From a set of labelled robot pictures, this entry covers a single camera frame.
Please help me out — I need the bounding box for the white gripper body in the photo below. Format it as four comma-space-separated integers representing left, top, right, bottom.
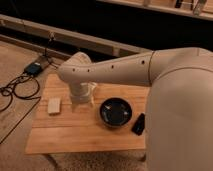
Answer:
69, 82, 97, 104

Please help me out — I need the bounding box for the white sponge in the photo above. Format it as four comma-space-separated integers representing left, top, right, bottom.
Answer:
47, 98, 61, 115

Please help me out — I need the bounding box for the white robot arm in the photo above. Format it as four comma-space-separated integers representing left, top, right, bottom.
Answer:
58, 47, 213, 171

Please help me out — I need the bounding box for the black bowl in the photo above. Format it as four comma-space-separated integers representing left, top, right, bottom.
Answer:
99, 97, 132, 127

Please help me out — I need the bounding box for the black phone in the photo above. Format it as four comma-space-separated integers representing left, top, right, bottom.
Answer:
131, 113, 145, 136

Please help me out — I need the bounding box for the wooden shelf top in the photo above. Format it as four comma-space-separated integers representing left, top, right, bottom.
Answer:
98, 0, 213, 21

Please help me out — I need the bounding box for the wooden beam rail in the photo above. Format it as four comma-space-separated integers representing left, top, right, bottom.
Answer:
0, 14, 150, 57

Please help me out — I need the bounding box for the black floor cables left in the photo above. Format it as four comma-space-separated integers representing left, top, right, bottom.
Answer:
0, 56, 59, 145

